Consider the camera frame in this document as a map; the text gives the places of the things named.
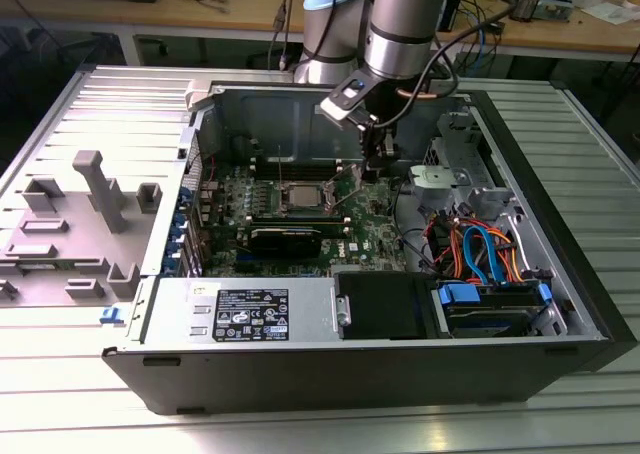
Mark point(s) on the wooden desk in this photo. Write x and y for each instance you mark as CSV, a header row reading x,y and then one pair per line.
x,y
150,13

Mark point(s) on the grey parts rack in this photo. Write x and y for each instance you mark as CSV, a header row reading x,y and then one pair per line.
x,y
60,274

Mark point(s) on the small blue clip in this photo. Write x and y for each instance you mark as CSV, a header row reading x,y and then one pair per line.
x,y
111,315

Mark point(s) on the white paper sheet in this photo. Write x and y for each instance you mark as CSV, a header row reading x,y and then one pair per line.
x,y
610,13

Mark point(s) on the CPU socket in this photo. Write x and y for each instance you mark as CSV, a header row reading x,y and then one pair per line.
x,y
286,199

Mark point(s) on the small metal heatsink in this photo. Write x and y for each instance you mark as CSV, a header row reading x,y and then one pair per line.
x,y
522,6

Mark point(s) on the grey electronics box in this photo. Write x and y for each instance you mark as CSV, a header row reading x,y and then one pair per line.
x,y
555,6

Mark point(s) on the silver drive cage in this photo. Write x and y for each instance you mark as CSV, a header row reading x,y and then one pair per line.
x,y
425,179

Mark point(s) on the silver power supply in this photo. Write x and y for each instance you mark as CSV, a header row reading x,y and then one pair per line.
x,y
310,309

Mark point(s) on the black box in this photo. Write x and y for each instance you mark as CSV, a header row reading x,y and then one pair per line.
x,y
456,4

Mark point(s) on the black graphics card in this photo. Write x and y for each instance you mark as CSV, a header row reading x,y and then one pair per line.
x,y
285,244

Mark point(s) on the RAM stick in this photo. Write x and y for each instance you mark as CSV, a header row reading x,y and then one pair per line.
x,y
300,219

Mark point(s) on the small CPU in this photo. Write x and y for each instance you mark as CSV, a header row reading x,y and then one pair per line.
x,y
306,197

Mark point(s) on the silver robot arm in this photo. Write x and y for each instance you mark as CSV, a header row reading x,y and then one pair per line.
x,y
400,24

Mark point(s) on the black PC case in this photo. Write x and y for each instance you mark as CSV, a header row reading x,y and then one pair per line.
x,y
350,379

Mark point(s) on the green motherboard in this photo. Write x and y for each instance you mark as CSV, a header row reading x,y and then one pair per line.
x,y
370,224

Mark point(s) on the beige case latch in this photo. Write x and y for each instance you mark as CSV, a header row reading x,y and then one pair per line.
x,y
197,96

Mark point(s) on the blue disk carrier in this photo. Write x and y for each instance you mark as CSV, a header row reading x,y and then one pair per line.
x,y
460,294

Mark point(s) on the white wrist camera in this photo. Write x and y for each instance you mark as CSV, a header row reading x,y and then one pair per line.
x,y
335,106

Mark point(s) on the black RAM slot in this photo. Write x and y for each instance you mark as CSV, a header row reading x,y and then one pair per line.
x,y
270,174
320,163

